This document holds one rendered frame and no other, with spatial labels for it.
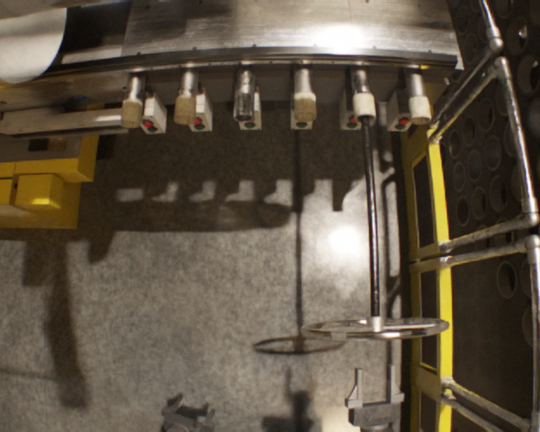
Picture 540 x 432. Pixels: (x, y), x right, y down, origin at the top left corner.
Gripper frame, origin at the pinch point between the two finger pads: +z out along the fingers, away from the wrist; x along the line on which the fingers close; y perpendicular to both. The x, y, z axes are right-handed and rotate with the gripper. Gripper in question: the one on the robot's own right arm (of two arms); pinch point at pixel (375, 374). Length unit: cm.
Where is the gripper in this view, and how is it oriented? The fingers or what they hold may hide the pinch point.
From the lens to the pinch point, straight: 104.8
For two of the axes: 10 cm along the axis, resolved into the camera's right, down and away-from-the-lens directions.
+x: 9.9, 0.3, 1.6
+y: -1.6, 2.1, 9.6
